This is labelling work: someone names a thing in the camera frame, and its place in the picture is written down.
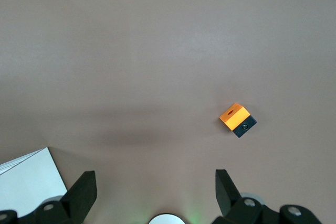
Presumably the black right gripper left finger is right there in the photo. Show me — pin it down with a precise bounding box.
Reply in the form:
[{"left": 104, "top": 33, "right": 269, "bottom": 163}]
[{"left": 0, "top": 170, "right": 97, "bottom": 224}]

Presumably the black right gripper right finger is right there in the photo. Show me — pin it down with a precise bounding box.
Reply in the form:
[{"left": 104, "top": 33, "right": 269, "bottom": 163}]
[{"left": 211, "top": 168, "right": 326, "bottom": 224}]

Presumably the orange and black cube box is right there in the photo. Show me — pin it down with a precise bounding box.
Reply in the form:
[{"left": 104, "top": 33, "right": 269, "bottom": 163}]
[{"left": 219, "top": 102, "right": 258, "bottom": 139}]

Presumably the white drawer cabinet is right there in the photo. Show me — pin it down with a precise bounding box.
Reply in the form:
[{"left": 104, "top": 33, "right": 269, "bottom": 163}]
[{"left": 0, "top": 147, "right": 68, "bottom": 210}]

